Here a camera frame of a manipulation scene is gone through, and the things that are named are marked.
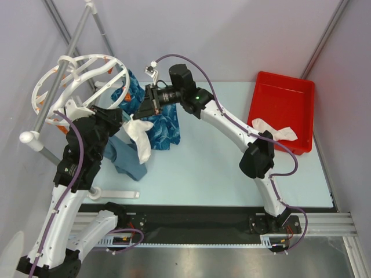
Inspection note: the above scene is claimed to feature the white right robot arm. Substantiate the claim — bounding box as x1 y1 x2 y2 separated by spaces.
133 63 291 232

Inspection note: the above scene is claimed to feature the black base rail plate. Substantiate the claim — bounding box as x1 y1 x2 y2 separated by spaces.
79 202 303 246

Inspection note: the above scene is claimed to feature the white sock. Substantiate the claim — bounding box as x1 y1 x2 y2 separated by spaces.
122 115 154 164
250 117 299 142

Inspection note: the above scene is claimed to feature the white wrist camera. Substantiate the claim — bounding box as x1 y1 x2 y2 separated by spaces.
144 61 158 84
64 98 95 120

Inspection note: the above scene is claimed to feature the grey blue sock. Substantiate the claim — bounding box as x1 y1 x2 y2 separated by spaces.
104 136 147 181

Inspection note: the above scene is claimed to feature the blue patterned cloth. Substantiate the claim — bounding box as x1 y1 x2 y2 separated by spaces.
119 70 181 151

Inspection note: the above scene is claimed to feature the grey drying rack frame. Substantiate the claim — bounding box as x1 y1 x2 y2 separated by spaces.
17 0 161 201

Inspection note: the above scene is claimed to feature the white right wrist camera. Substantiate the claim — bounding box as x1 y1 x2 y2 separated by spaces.
144 61 158 84

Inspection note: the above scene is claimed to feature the white round clip hanger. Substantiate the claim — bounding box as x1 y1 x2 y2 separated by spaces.
31 54 130 127

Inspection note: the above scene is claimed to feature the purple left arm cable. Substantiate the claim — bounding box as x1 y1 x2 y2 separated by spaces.
27 110 146 278

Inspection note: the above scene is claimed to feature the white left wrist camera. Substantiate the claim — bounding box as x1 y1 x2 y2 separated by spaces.
64 98 95 120

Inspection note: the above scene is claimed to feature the teal clothes peg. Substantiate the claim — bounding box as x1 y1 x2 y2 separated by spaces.
122 111 132 122

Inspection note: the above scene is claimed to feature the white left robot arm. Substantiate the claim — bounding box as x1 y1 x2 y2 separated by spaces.
16 105 128 277

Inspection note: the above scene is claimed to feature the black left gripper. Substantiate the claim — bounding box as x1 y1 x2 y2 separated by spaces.
85 104 123 161

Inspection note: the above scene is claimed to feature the red plastic tray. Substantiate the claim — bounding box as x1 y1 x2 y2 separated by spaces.
247 71 315 155

